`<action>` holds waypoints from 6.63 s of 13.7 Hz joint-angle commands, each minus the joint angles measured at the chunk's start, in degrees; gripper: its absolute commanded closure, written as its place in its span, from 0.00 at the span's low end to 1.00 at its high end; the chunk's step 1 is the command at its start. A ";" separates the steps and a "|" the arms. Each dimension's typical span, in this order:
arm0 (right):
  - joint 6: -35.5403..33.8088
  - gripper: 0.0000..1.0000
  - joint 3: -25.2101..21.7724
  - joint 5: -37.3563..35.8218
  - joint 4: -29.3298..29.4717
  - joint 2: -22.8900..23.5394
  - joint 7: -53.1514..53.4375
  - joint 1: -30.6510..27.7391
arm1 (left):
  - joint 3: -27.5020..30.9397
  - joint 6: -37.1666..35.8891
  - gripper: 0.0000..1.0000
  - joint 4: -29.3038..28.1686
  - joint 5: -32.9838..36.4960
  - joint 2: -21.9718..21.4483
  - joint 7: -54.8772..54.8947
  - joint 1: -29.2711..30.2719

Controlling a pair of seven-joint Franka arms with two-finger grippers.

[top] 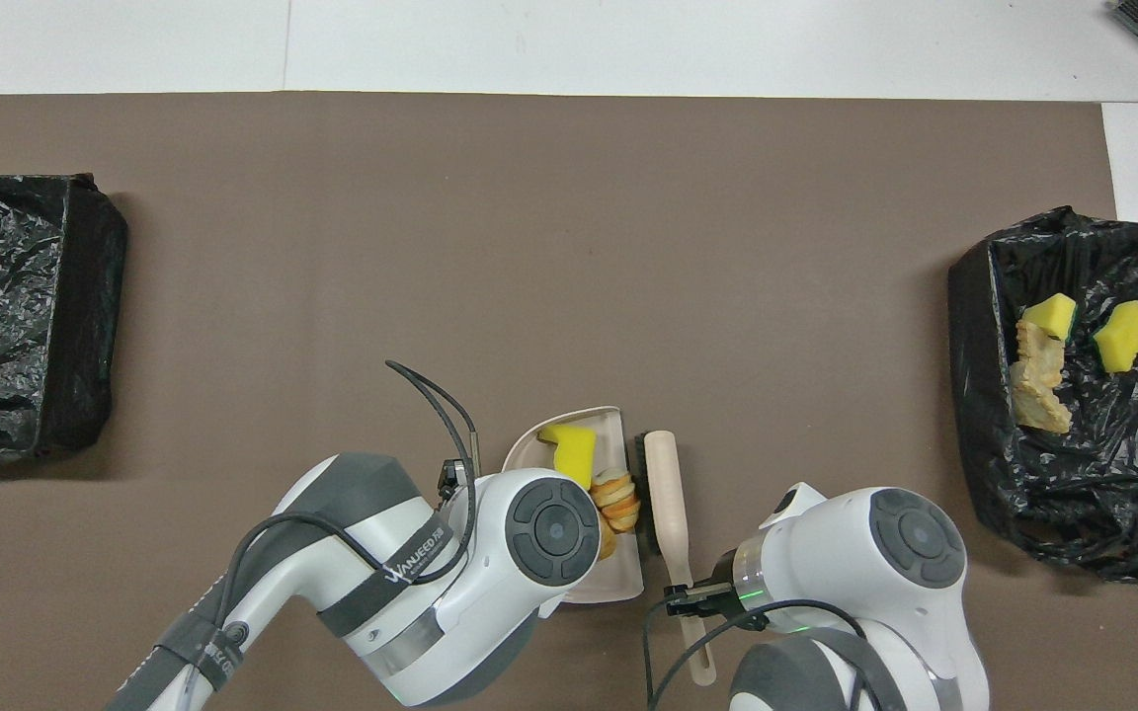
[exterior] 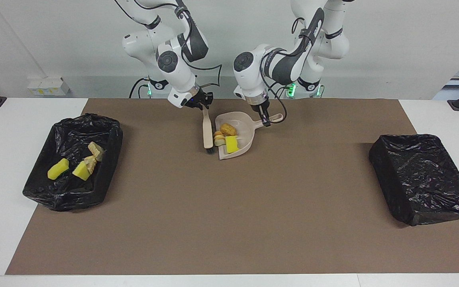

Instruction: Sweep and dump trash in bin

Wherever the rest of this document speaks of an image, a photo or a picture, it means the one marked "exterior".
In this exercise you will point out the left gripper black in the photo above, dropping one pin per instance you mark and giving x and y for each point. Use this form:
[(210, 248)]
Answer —
[(260, 107)]

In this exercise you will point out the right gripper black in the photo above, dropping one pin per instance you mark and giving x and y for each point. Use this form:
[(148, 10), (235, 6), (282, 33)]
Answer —
[(197, 99)]

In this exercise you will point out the beige plastic dustpan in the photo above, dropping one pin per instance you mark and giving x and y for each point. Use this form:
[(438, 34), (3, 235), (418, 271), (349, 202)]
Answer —
[(245, 131)]

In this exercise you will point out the beige hand brush black bristles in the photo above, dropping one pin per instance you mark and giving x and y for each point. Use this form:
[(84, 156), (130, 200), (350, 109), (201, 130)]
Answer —
[(207, 133)]

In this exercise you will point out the brown bread bun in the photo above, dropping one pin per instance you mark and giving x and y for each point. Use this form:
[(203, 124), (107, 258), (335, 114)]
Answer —
[(228, 129)]

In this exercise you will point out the round striped croissant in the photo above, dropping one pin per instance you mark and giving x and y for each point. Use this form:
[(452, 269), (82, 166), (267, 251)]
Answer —
[(218, 138)]

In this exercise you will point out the rectangular yellow sponge piece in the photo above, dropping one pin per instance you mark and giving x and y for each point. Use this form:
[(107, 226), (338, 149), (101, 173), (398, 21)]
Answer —
[(232, 144)]

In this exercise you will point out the pale bread chunk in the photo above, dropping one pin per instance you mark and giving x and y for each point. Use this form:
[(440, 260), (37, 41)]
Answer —
[(96, 150)]

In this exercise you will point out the elongated striped croissant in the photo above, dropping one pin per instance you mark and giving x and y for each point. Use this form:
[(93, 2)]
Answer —
[(90, 164)]

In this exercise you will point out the small yellow sponge wedge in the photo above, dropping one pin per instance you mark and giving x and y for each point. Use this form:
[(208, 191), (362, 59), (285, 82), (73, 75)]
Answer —
[(80, 171)]

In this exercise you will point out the notched yellow sponge piece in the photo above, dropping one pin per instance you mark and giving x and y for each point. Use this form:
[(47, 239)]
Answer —
[(58, 169)]

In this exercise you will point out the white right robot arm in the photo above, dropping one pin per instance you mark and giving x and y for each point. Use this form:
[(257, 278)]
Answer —
[(173, 75)]

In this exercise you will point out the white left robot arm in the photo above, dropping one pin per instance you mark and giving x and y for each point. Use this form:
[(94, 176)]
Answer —
[(249, 83)]

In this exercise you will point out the black bag lined bin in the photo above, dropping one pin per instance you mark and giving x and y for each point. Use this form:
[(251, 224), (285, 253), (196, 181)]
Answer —
[(420, 179), (66, 195)]

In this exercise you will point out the large brown paper mat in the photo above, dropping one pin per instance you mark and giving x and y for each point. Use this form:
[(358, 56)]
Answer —
[(229, 239)]

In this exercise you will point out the white wall socket box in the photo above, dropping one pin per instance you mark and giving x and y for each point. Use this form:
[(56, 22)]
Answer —
[(48, 86)]

